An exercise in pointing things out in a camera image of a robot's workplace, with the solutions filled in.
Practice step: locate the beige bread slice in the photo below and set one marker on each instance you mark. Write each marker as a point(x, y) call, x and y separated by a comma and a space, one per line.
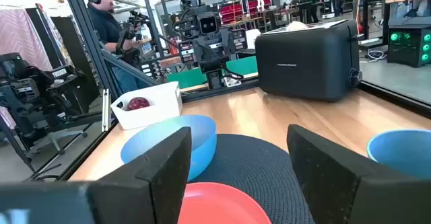
point(296, 26)

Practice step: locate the white plastic bin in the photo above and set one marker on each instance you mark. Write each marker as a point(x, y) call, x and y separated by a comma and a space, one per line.
point(158, 106)

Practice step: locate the dark woven round placemat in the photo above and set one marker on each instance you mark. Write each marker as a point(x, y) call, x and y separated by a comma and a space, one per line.
point(256, 163)

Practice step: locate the pink patterned fabric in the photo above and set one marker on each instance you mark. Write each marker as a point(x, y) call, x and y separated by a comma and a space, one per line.
point(20, 32)

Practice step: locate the red storage bin shelf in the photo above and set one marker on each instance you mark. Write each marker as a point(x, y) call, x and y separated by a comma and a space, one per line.
point(232, 12)

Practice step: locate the green board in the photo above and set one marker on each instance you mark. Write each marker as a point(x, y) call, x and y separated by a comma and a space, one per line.
point(185, 77)

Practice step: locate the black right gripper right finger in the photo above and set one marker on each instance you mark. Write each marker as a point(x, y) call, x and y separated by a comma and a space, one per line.
point(336, 190)

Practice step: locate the light blue cup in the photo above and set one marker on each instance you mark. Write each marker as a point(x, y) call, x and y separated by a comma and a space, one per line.
point(404, 153)

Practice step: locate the black toaster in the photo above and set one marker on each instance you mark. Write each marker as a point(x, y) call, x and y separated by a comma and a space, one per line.
point(303, 66)

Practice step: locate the dark red apple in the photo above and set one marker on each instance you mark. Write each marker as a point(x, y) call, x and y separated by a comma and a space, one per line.
point(138, 103)

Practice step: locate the orange-red plate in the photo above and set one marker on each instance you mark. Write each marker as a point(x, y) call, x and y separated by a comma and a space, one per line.
point(219, 207)

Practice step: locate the computer tower with green fans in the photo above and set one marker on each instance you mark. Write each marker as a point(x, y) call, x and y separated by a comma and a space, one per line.
point(404, 52)

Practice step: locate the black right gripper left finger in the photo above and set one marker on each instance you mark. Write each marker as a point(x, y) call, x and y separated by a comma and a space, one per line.
point(161, 183)

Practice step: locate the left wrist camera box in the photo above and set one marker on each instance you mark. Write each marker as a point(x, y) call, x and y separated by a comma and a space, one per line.
point(208, 24)

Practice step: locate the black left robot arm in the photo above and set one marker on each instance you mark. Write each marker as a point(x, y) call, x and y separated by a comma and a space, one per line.
point(215, 81)

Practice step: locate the light blue bowl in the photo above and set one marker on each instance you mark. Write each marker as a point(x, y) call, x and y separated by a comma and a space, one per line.
point(205, 143)

